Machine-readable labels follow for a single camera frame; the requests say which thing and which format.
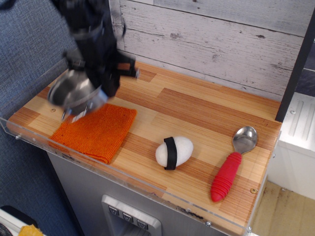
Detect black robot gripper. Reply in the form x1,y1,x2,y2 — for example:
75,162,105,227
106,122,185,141
63,31,140,98

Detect stainless steel pot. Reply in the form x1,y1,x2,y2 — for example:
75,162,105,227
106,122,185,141
47,70,108,122

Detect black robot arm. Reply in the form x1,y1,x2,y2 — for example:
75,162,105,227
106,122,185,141
52,0,138,97

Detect yellow object bottom left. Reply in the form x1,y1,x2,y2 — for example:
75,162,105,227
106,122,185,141
18,225,44,236

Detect orange knitted cloth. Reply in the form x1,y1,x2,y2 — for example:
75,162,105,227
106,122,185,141
50,104,137,164

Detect white sushi toy black band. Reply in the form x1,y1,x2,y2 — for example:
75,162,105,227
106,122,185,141
155,136,193,170

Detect clear acrylic table guard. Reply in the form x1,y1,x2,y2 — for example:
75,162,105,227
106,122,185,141
0,40,283,236

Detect grey toy fridge cabinet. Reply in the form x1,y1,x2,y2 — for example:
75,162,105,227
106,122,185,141
48,153,224,236

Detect white toy sink unit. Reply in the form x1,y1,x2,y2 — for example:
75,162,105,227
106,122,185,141
267,92,315,199

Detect red handled metal spoon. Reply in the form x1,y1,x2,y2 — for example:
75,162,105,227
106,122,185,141
210,126,257,202

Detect black braided cable corner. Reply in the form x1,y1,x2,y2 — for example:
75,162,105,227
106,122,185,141
0,224,12,236

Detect black vertical post right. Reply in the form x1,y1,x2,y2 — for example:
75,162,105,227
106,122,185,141
275,10,315,122

